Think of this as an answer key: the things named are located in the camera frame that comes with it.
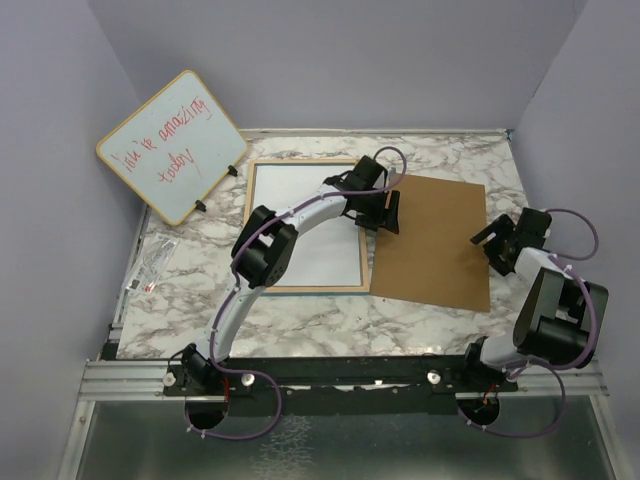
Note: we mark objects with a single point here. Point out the blue wooden photo frame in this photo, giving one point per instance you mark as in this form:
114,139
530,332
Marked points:
310,285

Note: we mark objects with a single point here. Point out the brown cardboard backing board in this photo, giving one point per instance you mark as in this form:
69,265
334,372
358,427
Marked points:
431,260

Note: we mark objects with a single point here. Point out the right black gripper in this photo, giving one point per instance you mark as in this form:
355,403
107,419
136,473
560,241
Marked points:
505,226

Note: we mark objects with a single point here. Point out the plastic bag with hardware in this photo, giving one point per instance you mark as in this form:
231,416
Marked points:
151,263

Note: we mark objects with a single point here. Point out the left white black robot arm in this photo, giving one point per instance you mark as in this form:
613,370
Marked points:
262,254

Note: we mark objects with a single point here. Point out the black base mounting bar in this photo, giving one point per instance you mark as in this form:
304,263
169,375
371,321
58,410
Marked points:
331,386

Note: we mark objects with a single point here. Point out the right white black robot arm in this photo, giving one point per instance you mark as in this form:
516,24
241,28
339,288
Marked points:
559,324

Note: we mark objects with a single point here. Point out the small whiteboard with red writing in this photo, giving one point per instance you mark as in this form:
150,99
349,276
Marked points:
175,148

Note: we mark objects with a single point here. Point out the hot air balloon photo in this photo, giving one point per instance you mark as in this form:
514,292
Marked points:
330,250

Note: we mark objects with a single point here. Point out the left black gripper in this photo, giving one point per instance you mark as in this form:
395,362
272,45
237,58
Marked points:
385,219

